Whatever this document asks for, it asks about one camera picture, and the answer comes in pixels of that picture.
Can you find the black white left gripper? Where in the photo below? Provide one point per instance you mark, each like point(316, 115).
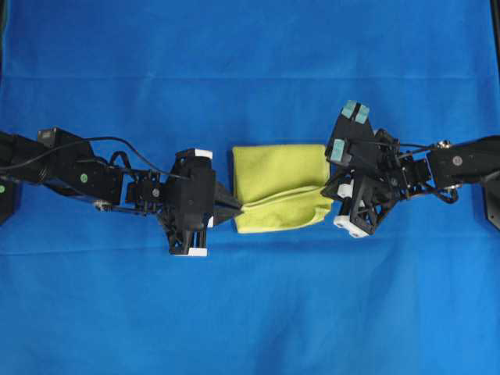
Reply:
point(188, 207)

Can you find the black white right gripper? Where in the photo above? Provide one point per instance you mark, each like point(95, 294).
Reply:
point(365, 201)

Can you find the yellow-green towel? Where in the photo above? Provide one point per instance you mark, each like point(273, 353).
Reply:
point(279, 187)

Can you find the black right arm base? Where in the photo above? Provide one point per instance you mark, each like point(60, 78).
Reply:
point(490, 190)

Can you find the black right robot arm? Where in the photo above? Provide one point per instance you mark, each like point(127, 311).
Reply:
point(438, 170)

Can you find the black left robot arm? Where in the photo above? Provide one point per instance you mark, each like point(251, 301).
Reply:
point(67, 165)

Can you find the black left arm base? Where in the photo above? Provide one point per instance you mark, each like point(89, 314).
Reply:
point(9, 199)

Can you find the blue table cloth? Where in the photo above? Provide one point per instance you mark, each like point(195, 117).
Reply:
point(89, 292)

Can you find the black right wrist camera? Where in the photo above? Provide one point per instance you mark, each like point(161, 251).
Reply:
point(351, 136)

